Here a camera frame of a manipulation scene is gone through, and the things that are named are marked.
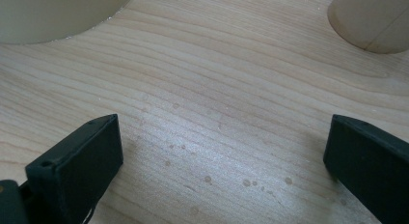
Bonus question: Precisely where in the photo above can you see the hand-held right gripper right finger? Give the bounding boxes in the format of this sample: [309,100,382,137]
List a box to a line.
[322,114,409,224]

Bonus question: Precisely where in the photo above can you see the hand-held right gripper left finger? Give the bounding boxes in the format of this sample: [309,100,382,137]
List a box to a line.
[24,113,124,224]

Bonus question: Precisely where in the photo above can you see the beige cylindrical cup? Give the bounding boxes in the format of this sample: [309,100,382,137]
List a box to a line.
[327,0,409,55]

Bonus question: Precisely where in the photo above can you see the large beige round container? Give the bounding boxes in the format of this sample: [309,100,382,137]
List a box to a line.
[0,0,138,45]

